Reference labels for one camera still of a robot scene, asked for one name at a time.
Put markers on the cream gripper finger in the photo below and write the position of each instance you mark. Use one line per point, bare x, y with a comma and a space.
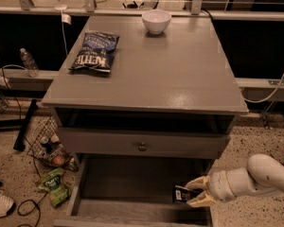
202, 200
198, 183

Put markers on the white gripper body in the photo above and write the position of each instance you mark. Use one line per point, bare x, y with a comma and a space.
220, 185

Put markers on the black rxbar chocolate wrapper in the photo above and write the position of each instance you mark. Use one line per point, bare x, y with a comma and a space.
182, 194

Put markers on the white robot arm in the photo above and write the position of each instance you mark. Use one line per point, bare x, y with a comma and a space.
263, 176

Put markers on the open grey lower drawer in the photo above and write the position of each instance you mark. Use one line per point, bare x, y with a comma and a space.
127, 191

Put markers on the grey upper drawer with knob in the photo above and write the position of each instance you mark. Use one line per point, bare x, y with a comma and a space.
144, 143

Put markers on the grey wooden drawer cabinet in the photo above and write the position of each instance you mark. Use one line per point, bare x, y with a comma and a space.
179, 81

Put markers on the green snack bag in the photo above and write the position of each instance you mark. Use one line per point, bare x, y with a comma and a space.
52, 184

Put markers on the white ceramic bowl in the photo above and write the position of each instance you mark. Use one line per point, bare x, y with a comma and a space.
156, 20

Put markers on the blue kettle chips bag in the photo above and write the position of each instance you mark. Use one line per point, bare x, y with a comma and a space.
97, 52

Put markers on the black bar on floor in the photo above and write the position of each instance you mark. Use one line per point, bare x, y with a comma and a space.
19, 143

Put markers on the clear plastic water bottle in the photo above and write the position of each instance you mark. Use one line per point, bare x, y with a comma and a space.
29, 63

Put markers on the wire basket with items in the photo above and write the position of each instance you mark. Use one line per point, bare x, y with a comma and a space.
47, 147

